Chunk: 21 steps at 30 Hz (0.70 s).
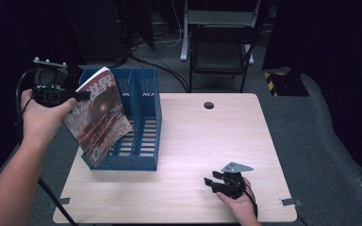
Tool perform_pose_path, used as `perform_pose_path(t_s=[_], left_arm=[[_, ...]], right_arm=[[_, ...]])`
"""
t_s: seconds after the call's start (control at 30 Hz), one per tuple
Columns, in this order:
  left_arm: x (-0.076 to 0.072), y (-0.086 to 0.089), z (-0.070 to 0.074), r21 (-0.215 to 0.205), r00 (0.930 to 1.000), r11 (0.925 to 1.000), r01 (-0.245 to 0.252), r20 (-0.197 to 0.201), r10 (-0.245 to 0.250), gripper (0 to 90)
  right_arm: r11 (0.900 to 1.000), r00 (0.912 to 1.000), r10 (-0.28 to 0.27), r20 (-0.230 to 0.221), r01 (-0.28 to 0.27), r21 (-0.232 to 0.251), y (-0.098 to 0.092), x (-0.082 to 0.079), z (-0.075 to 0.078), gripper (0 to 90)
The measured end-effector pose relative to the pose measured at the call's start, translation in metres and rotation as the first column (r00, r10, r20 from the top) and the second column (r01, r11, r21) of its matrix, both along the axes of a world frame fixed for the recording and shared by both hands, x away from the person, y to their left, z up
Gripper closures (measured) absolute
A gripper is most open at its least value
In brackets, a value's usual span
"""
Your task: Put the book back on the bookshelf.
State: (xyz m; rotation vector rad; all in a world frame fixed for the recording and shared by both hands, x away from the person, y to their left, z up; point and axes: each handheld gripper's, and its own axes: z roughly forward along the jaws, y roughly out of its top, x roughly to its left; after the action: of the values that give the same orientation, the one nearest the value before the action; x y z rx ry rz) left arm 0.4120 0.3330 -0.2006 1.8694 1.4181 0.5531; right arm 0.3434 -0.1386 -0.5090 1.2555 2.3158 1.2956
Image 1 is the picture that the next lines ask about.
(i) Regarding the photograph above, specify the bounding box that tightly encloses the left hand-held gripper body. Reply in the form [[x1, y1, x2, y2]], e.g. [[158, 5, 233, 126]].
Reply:
[[32, 56, 77, 108]]

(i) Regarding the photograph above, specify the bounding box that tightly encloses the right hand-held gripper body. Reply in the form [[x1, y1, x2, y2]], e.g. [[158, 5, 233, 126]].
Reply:
[[221, 161, 255, 201]]

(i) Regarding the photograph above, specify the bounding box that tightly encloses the red cover magazine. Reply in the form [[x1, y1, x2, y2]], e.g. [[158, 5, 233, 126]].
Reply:
[[62, 66, 134, 169]]

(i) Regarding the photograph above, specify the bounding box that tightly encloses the blue plastic file rack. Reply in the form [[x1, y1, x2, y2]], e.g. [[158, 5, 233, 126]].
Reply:
[[78, 68, 163, 172]]

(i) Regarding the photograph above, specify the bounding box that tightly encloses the person's right hand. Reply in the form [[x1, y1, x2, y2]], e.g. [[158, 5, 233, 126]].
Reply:
[[216, 176, 259, 221]]

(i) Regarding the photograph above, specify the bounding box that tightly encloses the person's left hand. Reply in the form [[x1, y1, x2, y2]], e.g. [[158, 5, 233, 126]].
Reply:
[[20, 89, 77, 144]]

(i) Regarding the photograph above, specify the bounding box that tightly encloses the grey tape strip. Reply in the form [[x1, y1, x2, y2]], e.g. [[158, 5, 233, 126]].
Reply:
[[279, 198, 303, 207], [46, 197, 72, 211]]

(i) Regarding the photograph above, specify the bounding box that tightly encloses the dark equipment cabinet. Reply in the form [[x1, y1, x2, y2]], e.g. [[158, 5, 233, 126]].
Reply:
[[63, 0, 129, 65]]

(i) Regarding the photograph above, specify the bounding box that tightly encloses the yellow black striped stand base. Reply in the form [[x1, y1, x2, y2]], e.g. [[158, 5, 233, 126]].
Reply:
[[263, 71, 311, 98]]

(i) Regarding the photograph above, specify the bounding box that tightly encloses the black folding chair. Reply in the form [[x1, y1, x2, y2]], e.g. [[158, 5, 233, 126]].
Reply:
[[188, 24, 260, 94]]

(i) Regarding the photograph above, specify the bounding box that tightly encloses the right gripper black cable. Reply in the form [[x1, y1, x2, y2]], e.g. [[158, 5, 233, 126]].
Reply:
[[242, 181, 260, 219]]

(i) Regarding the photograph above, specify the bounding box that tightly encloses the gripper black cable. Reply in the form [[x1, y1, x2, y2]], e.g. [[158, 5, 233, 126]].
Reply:
[[242, 181, 260, 219], [14, 68, 80, 226]]

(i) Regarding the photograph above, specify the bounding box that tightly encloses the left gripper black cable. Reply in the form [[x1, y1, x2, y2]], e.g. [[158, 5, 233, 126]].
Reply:
[[14, 68, 80, 226]]

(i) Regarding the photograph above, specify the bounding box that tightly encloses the thick black floor cable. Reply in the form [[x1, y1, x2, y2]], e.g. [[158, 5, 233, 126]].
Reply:
[[127, 54, 191, 94]]

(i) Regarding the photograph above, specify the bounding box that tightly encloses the thin white floor cable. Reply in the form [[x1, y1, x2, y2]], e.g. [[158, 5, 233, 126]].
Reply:
[[155, 0, 184, 49]]

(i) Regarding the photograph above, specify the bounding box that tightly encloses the white metal desk frame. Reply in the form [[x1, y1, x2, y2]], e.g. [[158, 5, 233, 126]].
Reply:
[[179, 0, 262, 66]]

